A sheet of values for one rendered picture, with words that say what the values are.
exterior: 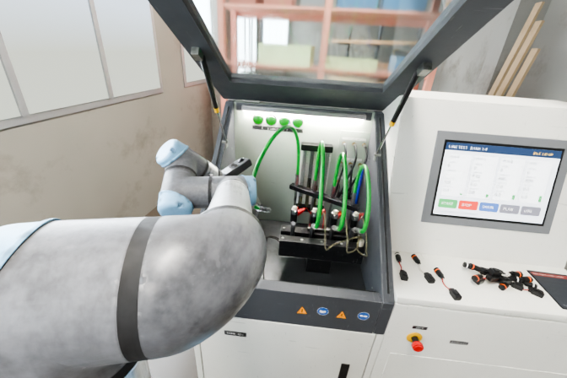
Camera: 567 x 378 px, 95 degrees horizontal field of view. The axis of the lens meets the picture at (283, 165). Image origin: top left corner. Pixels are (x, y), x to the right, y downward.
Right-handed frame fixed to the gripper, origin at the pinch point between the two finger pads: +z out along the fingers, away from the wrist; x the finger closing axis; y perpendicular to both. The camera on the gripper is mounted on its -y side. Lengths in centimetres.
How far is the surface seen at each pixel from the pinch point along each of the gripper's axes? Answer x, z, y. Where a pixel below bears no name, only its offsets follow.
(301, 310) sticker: 15.1, 27.5, 26.1
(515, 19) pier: 52, 175, -295
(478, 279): 59, 53, -7
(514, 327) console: 70, 62, 3
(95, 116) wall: -178, -21, -24
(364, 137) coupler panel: 13, 32, -49
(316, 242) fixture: 8.4, 32.6, 2.4
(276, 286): 8.5, 17.7, 22.4
